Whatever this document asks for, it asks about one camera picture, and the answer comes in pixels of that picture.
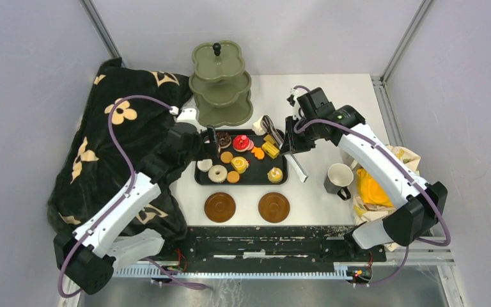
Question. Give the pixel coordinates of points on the round tan biscuit lower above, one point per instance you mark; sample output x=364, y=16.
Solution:
x=233, y=177

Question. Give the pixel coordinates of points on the brown wooden coaster left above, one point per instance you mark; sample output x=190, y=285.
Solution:
x=219, y=207

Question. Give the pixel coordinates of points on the yellow layered cake slice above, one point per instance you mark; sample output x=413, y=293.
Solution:
x=270, y=149

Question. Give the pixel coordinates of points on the round tan biscuit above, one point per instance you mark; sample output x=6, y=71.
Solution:
x=226, y=157
x=233, y=177

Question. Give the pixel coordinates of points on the steel tongs white handle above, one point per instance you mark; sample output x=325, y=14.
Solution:
x=268, y=126

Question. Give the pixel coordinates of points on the yellow swirl roll cake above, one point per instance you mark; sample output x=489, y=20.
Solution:
x=240, y=164

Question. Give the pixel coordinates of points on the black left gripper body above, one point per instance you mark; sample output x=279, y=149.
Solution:
x=197, y=153

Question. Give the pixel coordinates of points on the white round cake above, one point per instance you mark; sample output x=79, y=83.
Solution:
x=204, y=165

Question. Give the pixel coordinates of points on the red glazed donut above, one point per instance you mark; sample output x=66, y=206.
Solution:
x=242, y=143

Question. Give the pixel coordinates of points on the black floral plush blanket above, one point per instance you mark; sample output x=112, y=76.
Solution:
x=125, y=117

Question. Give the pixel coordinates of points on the green three-tier serving stand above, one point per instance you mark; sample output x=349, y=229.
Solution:
x=220, y=84

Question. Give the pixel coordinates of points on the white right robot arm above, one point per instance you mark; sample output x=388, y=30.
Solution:
x=418, y=204

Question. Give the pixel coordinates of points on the yellow cream cupcake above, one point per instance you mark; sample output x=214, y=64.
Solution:
x=275, y=175

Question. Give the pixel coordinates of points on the grey mug white inside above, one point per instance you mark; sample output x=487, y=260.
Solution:
x=338, y=179

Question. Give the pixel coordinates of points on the rectangular tan cracker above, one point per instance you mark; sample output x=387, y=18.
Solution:
x=268, y=138

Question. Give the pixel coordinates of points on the white glazed donut lower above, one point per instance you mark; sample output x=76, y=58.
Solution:
x=217, y=174

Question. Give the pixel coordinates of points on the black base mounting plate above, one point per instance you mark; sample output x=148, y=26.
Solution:
x=322, y=242

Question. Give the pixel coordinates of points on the brown wooden coaster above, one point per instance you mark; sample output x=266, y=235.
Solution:
x=219, y=207
x=274, y=207

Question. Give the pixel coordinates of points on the black rectangular tray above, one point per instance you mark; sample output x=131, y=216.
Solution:
x=257, y=171

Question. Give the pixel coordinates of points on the patterned white yellow cloth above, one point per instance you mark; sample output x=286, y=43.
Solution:
x=370, y=202

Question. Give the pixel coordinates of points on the chocolate sprinkle donut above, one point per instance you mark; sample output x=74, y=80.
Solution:
x=224, y=139

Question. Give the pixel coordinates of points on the brown wooden coaster right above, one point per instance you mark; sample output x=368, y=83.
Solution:
x=274, y=207

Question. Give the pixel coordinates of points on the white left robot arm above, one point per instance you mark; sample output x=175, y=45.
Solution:
x=88, y=257

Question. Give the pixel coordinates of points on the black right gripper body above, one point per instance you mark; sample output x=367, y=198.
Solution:
x=303, y=139

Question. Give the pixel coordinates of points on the orange fish-shaped pastry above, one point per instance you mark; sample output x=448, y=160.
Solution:
x=258, y=153

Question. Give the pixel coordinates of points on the white cake block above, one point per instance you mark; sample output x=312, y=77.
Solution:
x=258, y=128

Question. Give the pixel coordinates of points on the round tan biscuit upper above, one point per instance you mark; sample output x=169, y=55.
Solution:
x=226, y=157

